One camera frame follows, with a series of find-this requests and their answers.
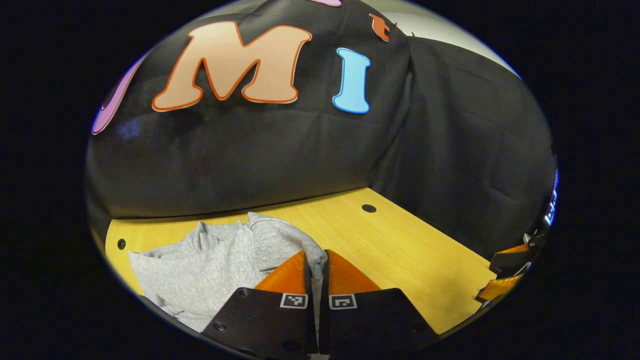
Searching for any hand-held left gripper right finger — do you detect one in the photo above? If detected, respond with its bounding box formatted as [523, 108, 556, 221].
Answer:
[320, 249, 441, 358]

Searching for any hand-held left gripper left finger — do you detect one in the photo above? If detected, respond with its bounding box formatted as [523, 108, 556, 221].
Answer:
[202, 250, 319, 360]

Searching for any grey zip-neck sweatshirt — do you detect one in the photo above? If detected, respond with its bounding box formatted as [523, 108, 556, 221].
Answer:
[127, 211, 329, 333]

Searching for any black backdrop cloth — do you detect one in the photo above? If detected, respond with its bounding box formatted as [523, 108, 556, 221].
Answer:
[85, 0, 558, 261]

